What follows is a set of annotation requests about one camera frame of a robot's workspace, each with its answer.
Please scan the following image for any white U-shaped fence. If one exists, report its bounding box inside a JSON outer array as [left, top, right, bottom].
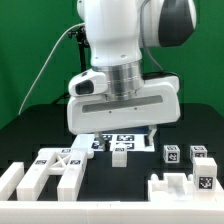
[[0, 162, 224, 224]]

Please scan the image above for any white chair back frame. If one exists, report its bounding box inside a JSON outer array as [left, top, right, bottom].
[[16, 148, 94, 201]]

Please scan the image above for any white tagged cube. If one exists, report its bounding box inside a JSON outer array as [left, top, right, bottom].
[[190, 145, 207, 160], [163, 145, 180, 163]]

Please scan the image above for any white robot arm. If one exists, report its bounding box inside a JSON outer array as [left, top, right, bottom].
[[67, 0, 196, 137]]

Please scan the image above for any white chair seat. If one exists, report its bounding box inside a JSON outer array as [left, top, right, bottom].
[[148, 173, 224, 202]]

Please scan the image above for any black camera stand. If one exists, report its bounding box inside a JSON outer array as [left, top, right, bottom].
[[68, 26, 89, 72]]

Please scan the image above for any white camera cable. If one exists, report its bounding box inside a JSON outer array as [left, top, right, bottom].
[[18, 22, 86, 116]]

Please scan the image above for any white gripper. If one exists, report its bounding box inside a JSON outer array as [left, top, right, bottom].
[[67, 76, 180, 151]]

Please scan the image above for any white tagged cube right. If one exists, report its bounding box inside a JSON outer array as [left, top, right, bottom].
[[190, 145, 207, 160]]

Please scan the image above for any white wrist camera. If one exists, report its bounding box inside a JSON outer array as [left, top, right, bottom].
[[68, 69, 108, 97]]

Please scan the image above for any white tagged cube left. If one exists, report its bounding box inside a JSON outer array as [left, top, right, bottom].
[[163, 145, 180, 163]]

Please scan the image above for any black base cable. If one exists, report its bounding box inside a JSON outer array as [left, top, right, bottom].
[[52, 91, 72, 105]]

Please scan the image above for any white marker base plate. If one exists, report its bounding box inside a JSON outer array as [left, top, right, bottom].
[[72, 134, 155, 152]]

